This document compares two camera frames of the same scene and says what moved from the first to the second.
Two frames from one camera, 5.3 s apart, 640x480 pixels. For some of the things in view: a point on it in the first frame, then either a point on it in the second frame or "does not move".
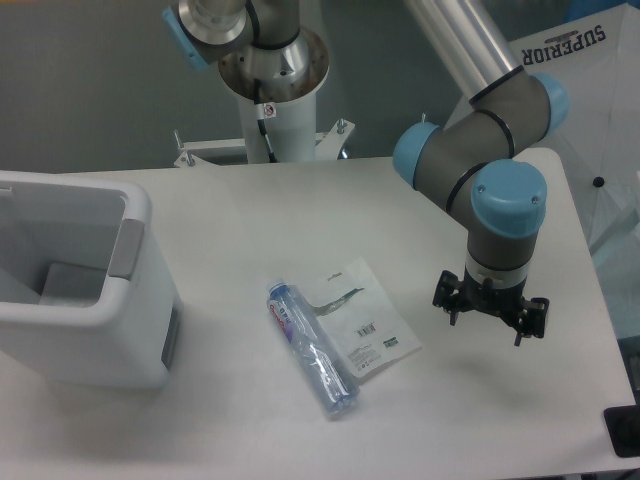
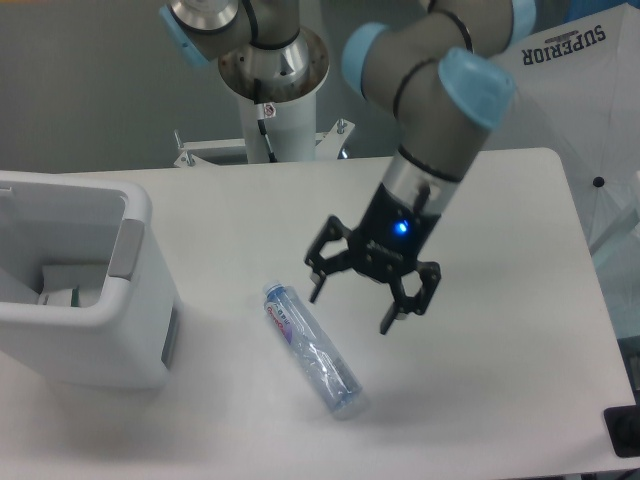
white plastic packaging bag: [356, 315] → [63, 297]
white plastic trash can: [84, 293] does not move
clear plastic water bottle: [329, 376] does not move
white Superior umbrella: [596, 55] does not move
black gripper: [450, 294] → [390, 241]
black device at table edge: [623, 428] does not move
